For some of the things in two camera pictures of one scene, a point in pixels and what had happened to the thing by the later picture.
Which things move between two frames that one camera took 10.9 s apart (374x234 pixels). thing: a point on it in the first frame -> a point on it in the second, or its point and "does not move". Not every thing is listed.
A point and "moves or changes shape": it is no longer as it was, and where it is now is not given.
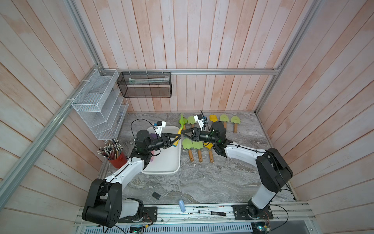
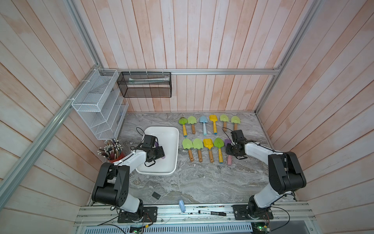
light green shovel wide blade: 187,143 does not move
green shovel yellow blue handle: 181,121 moves or changes shape
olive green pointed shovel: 191,120 does not move
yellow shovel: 213,118 does not move
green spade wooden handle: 235,120 does not move
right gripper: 196,132 -> 228,150
